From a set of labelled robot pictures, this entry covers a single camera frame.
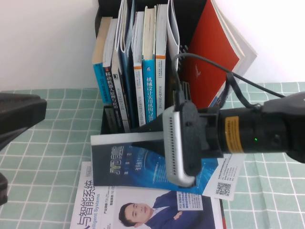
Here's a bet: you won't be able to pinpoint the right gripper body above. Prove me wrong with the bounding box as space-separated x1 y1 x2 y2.
197 107 224 159

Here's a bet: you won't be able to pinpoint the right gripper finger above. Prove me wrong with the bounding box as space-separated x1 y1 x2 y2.
132 140 165 158
130 114 165 133

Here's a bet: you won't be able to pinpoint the blue and white show catalogue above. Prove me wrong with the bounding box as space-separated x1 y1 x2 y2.
90 132 246 201

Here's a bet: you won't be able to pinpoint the blue spine mechanical design book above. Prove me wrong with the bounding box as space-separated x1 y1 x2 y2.
142 6 158 124

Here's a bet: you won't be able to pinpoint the white spine orange band book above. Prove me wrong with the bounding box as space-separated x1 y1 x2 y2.
131 11 146 127
155 4 169 116

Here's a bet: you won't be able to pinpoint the small dark olive book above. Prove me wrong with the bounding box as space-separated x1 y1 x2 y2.
104 107 119 135

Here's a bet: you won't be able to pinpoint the grey spine thin book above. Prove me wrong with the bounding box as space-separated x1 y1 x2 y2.
111 47 132 132

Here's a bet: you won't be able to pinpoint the black spine book white title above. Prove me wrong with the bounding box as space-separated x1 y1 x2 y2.
102 18 131 133

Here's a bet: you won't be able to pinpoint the cyan spine book tan pages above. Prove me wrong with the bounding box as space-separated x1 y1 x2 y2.
92 16 112 104

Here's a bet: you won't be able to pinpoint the dark hardcover book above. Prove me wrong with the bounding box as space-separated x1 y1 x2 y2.
219 198 227 229

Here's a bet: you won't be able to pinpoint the black plastic book holder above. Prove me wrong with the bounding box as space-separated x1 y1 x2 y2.
94 0 210 138

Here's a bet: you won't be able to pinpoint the blue cover soft magazine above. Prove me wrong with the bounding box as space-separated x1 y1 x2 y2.
115 0 140 129

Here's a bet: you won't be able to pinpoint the green checked tablecloth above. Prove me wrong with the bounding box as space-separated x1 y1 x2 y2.
0 82 305 229

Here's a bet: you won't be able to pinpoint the portrait cover magazine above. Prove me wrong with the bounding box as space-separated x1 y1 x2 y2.
69 161 226 229

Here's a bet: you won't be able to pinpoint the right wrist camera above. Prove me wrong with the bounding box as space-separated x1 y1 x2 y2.
163 101 203 189

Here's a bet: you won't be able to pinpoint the right camera black cable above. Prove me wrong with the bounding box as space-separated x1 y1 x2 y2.
172 52 286 108

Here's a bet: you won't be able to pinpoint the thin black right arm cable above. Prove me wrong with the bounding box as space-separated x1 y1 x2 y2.
225 72 263 111

